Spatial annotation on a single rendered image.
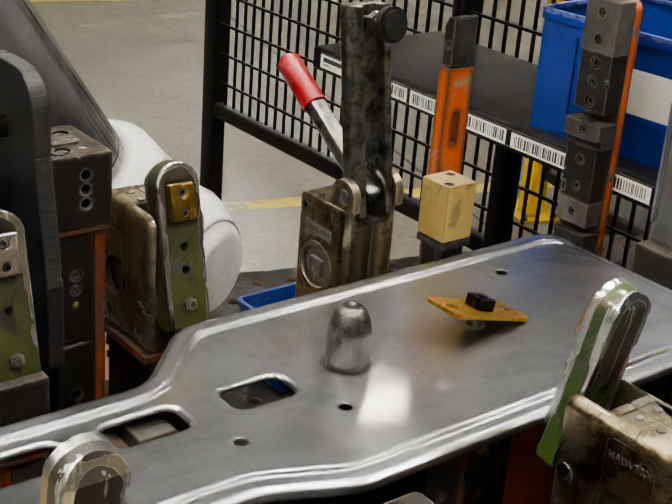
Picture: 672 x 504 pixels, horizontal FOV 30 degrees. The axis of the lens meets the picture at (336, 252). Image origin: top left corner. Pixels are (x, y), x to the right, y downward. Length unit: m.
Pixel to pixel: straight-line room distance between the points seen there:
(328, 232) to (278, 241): 2.58
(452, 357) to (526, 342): 0.07
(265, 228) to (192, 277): 2.75
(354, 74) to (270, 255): 2.54
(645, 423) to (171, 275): 0.37
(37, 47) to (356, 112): 0.29
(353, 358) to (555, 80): 0.55
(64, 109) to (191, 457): 0.46
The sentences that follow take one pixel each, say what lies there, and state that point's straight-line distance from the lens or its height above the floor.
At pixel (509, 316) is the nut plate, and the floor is 1.01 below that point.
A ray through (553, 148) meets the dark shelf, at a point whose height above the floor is 1.02.
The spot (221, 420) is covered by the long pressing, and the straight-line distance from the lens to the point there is 0.83.
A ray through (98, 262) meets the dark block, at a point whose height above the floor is 1.03.
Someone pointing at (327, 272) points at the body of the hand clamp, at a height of 0.99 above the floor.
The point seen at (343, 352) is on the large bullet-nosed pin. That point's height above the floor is 1.02.
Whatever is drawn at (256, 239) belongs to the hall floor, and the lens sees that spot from 3.64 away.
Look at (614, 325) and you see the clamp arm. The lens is 0.78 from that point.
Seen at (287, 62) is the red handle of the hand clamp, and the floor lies 1.14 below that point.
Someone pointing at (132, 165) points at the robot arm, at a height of 1.01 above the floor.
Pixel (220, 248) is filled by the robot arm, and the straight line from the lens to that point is 1.27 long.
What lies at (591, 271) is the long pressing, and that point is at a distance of 1.10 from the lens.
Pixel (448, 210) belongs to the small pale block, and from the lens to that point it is 1.07.
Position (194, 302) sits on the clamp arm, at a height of 1.01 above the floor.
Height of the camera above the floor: 1.43
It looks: 23 degrees down
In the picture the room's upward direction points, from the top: 5 degrees clockwise
